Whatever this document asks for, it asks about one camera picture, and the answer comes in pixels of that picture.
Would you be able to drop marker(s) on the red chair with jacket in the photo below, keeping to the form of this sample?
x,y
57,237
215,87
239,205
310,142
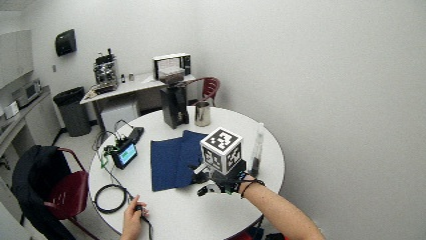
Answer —
x,y
71,195

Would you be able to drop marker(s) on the espresso machine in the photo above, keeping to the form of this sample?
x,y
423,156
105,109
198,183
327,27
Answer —
x,y
106,75

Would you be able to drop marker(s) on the clear plastic tube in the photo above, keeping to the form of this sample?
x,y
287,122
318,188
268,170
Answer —
x,y
258,150

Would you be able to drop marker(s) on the white side table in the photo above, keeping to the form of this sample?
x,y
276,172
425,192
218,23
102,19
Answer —
x,y
134,86

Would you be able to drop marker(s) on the metal cup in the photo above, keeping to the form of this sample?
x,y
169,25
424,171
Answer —
x,y
203,115

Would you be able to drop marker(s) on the white counter cabinet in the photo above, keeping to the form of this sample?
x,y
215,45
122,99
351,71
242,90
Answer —
x,y
31,123

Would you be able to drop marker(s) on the black paper towel dispenser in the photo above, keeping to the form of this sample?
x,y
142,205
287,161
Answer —
x,y
66,42

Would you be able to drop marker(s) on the small grey canister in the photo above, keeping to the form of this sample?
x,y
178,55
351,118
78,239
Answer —
x,y
131,77

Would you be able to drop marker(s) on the black wrist band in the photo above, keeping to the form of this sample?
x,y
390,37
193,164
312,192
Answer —
x,y
254,184

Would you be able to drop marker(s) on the white wall cabinet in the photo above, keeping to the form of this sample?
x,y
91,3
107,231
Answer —
x,y
15,56

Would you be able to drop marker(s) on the blue cloth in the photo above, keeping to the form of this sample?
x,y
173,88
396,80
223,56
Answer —
x,y
171,163

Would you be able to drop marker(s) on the white paper sheet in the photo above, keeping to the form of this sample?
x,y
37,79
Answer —
x,y
11,110

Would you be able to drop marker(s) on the small black push-button switch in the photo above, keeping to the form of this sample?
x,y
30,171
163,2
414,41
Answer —
x,y
139,209

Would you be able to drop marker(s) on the white box under table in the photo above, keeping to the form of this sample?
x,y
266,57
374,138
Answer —
x,y
119,116

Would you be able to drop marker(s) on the black coffee grinder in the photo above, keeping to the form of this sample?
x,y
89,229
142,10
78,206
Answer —
x,y
174,103

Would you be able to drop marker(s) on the wall outlet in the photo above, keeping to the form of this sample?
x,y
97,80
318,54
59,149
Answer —
x,y
55,68

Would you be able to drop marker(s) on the black rectangular box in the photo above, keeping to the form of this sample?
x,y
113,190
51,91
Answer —
x,y
137,135

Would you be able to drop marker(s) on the microwave oven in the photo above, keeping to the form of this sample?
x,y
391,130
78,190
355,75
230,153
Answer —
x,y
27,93

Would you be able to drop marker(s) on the black jacket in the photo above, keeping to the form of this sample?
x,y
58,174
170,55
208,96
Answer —
x,y
38,186

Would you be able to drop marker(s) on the small device with screen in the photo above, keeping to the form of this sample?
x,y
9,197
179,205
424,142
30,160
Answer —
x,y
126,155

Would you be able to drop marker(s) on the grey trash bin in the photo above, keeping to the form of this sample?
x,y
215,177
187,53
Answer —
x,y
74,111

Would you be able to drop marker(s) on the white marker cube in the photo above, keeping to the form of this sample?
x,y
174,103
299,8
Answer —
x,y
222,146

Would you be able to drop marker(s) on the small dark bottle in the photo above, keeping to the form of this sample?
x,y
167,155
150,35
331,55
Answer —
x,y
123,78

